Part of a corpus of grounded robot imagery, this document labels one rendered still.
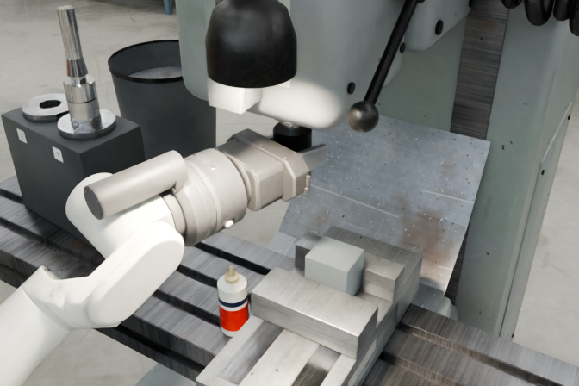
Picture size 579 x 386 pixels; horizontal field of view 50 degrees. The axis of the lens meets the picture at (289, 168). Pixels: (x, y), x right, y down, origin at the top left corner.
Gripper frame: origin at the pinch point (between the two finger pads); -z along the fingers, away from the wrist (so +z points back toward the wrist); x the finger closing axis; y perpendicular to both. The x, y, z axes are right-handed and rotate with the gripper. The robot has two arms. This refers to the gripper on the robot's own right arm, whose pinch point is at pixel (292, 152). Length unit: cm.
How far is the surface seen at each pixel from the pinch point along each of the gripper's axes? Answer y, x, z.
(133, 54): 65, 198, -91
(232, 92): -13.0, -4.4, 12.3
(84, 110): 4.5, 37.3, 8.5
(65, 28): -8.1, 38.5, 8.3
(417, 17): -15.6, -7.5, -12.4
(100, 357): 123, 101, -10
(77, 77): -0.4, 38.4, 8.1
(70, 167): 12.2, 35.8, 13.0
